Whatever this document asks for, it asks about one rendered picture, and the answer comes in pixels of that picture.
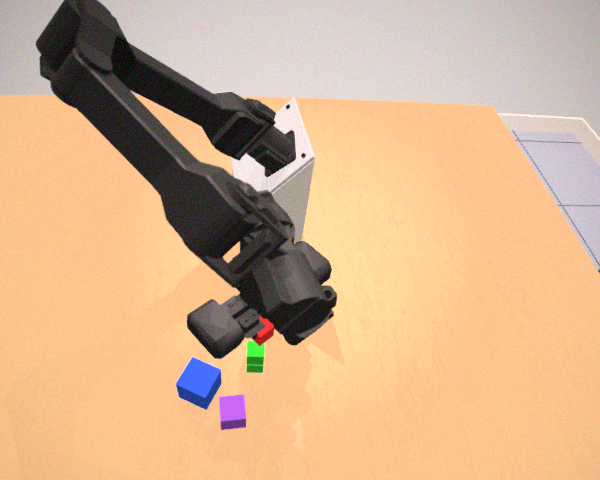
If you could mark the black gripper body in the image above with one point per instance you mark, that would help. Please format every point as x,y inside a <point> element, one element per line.
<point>220,331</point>

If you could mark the blue block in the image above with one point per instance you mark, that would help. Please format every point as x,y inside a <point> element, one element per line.
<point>199,383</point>

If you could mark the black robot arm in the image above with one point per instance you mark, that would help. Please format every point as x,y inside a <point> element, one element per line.
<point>93,68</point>

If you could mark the purple block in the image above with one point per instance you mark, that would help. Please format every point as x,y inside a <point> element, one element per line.
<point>232,411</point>

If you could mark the green block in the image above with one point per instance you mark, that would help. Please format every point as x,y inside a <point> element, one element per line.
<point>255,368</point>
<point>254,353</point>

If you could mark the red block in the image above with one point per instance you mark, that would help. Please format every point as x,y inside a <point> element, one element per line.
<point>266,333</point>

